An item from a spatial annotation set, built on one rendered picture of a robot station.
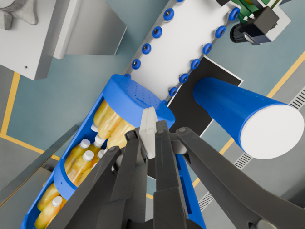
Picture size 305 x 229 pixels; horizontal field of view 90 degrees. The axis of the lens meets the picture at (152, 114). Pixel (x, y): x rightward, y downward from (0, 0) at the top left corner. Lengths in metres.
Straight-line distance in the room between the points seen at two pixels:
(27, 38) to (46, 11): 0.11
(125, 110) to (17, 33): 0.46
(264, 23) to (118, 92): 0.59
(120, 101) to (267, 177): 2.52
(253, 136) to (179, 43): 0.54
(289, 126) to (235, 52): 1.11
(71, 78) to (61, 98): 0.27
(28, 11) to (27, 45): 0.11
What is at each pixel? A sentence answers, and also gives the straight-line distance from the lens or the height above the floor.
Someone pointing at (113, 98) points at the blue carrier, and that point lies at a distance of 0.48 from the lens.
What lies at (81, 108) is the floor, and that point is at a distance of 1.92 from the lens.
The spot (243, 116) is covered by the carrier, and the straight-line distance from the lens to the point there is 0.82.
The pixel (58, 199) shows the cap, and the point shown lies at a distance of 0.96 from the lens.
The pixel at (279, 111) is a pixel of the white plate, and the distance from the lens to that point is 0.85.
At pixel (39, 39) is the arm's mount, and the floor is 1.08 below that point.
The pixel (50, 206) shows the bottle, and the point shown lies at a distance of 0.97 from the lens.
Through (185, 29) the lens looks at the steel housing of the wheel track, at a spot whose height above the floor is 0.93.
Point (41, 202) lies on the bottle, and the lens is 1.06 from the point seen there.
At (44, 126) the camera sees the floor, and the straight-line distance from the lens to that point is 2.24.
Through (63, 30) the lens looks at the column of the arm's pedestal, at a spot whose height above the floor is 1.00.
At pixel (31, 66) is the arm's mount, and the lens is 0.72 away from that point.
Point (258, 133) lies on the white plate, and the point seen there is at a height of 1.04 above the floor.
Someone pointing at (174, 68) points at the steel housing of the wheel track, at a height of 0.93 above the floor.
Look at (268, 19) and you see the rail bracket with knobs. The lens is 0.79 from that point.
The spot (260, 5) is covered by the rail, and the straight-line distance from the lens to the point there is 0.81.
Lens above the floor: 1.65
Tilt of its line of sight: 69 degrees down
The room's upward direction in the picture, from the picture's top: 180 degrees clockwise
